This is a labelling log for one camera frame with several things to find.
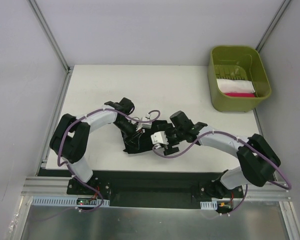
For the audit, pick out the vertical aluminium post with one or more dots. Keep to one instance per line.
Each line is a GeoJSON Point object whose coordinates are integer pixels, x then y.
{"type": "Point", "coordinates": [273, 24]}
{"type": "Point", "coordinates": [49, 34]}

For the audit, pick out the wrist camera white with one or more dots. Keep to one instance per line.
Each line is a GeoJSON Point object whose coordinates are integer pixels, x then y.
{"type": "Point", "coordinates": [158, 139]}
{"type": "Point", "coordinates": [145, 122]}

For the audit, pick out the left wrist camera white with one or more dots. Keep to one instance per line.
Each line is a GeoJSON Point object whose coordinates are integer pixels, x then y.
{"type": "Point", "coordinates": [145, 122]}

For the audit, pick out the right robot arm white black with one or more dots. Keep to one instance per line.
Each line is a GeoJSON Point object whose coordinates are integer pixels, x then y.
{"type": "Point", "coordinates": [257, 160]}

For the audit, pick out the pink rolled t shirt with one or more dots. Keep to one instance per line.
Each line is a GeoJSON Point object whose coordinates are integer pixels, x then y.
{"type": "Point", "coordinates": [240, 95]}

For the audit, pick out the olive green plastic bin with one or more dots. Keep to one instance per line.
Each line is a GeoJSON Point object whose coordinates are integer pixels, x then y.
{"type": "Point", "coordinates": [237, 63]}

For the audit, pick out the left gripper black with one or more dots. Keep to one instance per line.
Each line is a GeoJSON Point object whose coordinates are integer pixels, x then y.
{"type": "Point", "coordinates": [136, 135]}

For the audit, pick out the aluminium frame rail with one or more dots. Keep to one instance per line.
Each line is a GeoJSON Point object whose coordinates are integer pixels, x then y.
{"type": "Point", "coordinates": [119, 189]}

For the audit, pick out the black t shirt blue logo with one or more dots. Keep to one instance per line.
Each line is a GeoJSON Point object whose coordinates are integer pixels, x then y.
{"type": "Point", "coordinates": [145, 143]}

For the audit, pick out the left vertical aluminium post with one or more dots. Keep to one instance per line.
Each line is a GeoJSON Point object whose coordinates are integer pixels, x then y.
{"type": "Point", "coordinates": [49, 34]}

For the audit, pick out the white rolled t shirt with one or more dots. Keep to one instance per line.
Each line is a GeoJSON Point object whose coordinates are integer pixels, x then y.
{"type": "Point", "coordinates": [235, 86]}

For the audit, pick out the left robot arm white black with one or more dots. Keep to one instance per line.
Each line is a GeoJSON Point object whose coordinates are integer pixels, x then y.
{"type": "Point", "coordinates": [70, 138]}

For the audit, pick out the right white cable duct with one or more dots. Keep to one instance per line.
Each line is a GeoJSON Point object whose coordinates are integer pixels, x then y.
{"type": "Point", "coordinates": [209, 205]}

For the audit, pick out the white slotted cable duct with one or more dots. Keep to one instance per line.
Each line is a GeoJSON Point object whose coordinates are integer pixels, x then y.
{"type": "Point", "coordinates": [57, 201]}

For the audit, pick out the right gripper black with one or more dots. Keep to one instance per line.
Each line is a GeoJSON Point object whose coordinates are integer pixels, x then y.
{"type": "Point", "coordinates": [168, 136]}

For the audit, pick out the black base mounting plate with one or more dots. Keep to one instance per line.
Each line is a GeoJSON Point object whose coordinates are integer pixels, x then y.
{"type": "Point", "coordinates": [172, 202]}

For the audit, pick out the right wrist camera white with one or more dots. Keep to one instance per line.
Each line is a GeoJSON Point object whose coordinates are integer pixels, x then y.
{"type": "Point", "coordinates": [158, 139]}

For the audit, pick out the right vertical aluminium post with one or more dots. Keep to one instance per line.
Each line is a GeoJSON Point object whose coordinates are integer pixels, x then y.
{"type": "Point", "coordinates": [273, 24]}

